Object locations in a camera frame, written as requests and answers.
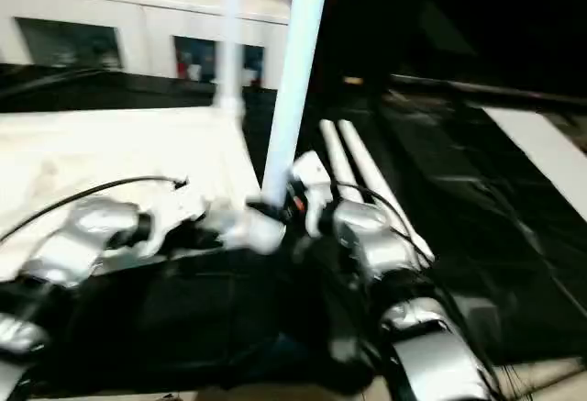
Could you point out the white plastic table top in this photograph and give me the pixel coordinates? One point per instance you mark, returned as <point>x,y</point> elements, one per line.
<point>110,162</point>

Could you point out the white plastic table leg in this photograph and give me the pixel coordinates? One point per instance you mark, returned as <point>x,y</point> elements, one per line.
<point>293,80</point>
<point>229,34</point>
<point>381,190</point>
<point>339,158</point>

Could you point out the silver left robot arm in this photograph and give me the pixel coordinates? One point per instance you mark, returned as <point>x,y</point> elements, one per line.
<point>64,254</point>

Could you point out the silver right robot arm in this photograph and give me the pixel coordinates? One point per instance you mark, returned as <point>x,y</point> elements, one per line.
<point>404,300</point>

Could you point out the black mat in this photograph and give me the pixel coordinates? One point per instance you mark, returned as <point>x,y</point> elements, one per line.
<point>495,254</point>

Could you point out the white glass-door cabinet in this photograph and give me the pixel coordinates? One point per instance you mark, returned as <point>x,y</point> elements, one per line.
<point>110,6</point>

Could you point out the white board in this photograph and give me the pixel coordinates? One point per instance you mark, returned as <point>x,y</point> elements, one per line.
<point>541,149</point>

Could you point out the black metal rail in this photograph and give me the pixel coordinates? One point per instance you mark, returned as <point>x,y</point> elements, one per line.
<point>477,89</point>

